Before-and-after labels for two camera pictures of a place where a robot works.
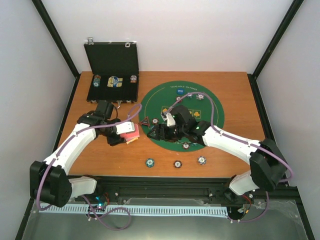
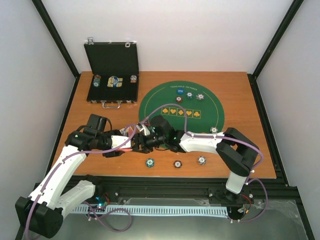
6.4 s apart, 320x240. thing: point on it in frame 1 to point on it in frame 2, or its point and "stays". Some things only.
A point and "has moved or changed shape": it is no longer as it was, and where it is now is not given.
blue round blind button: x=180 y=91 stays
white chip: x=202 y=160 stays
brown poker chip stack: x=177 y=164 stays
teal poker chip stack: x=150 y=162 stays
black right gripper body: x=171 y=136 to x=147 y=145
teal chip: x=190 y=96 stays
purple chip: x=200 y=96 stays
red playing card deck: x=132 y=135 has moved or changed shape
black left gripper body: x=111 y=141 to x=110 y=154
